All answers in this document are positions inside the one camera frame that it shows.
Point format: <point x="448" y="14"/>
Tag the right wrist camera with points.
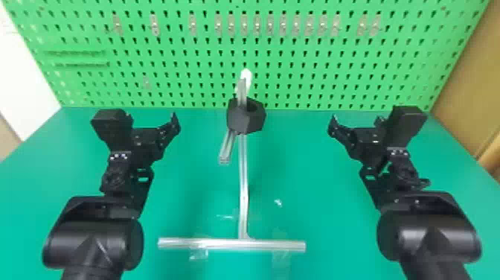
<point x="406" y="123"/>

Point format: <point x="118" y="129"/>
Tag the black nut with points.
<point x="246" y="117"/>

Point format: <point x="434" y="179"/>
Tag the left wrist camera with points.
<point x="112" y="127"/>

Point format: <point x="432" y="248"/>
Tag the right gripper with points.
<point x="370" y="146"/>

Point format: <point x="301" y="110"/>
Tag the metal stand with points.
<point x="243" y="187"/>

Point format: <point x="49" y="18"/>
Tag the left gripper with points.
<point x="146" y="144"/>

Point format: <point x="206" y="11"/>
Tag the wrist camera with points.
<point x="112" y="127"/>
<point x="406" y="123"/>

